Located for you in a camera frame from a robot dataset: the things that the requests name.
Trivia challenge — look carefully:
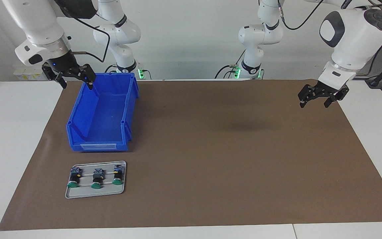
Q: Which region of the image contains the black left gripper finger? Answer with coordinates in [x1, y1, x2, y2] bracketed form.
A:
[298, 85, 321, 108]
[324, 87, 350, 108]

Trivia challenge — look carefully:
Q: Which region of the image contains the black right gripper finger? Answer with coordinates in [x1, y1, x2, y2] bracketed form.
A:
[73, 64, 96, 91]
[42, 65, 67, 89]

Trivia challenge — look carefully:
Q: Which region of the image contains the green cap push button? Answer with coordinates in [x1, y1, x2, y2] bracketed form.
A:
[91, 168, 105, 189]
[67, 168, 83, 189]
[112, 165, 125, 185]

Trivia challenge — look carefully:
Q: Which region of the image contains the blue plastic storage bin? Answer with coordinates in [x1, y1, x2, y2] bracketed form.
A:
[66, 72, 140, 152]

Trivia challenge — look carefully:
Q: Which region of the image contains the grey metal tray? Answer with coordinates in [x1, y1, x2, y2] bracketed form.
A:
[65, 161, 127, 199]

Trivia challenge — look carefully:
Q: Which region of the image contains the brown table mat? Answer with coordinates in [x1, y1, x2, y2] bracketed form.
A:
[0, 79, 382, 231]

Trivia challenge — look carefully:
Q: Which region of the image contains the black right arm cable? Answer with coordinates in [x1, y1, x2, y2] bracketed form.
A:
[71, 17, 110, 63]

